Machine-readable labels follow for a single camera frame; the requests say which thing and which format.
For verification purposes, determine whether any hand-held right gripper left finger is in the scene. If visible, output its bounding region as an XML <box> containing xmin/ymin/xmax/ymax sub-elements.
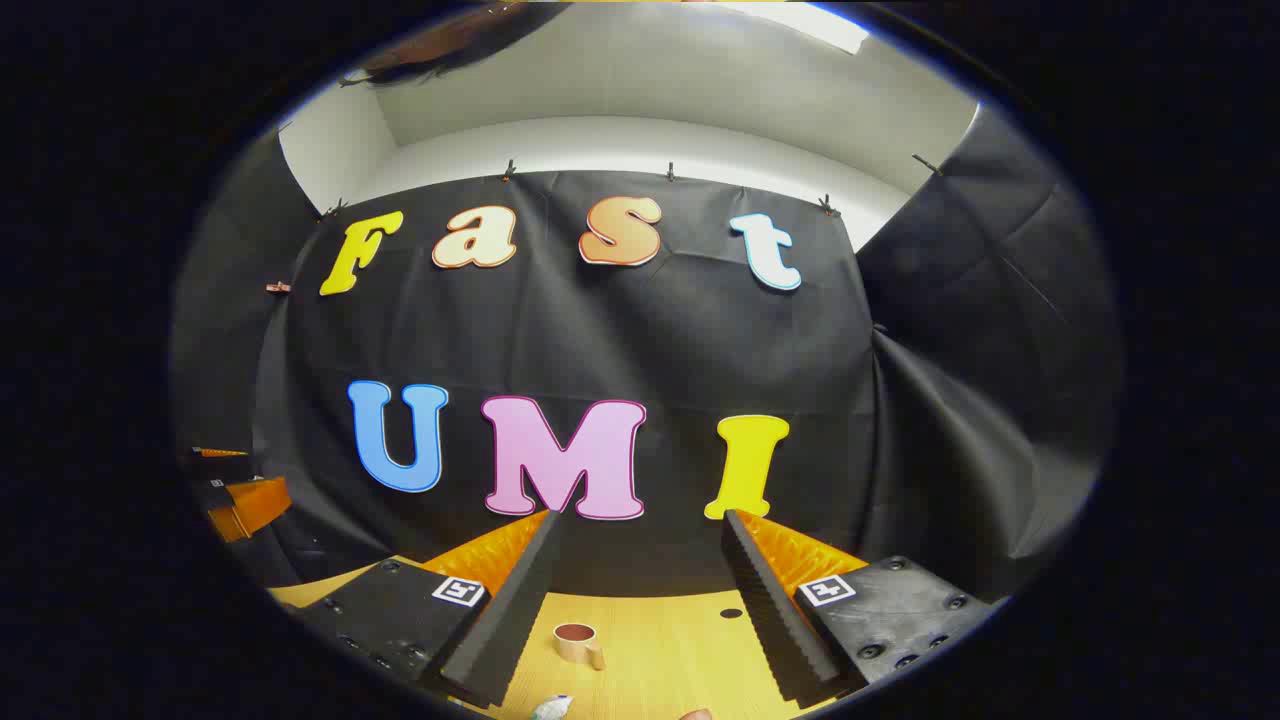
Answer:
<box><xmin>285</xmin><ymin>508</ymin><xmax>561</xmax><ymax>711</ymax></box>

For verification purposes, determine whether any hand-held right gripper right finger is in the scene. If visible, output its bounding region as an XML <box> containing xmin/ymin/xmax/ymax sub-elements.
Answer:
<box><xmin>722</xmin><ymin>508</ymin><xmax>1001</xmax><ymax>709</ymax></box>

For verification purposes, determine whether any beige cup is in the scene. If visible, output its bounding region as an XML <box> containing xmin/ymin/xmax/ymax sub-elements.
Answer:
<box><xmin>553</xmin><ymin>622</ymin><xmax>608</xmax><ymax>672</ymax></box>

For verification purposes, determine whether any wooden desktop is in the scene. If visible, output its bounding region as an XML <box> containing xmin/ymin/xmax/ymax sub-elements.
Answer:
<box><xmin>268</xmin><ymin>555</ymin><xmax>846</xmax><ymax>720</ymax></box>

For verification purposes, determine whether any black backdrop cloth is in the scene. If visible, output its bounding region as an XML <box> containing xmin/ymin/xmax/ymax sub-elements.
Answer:
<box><xmin>168</xmin><ymin>100</ymin><xmax>1126</xmax><ymax>606</ymax></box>

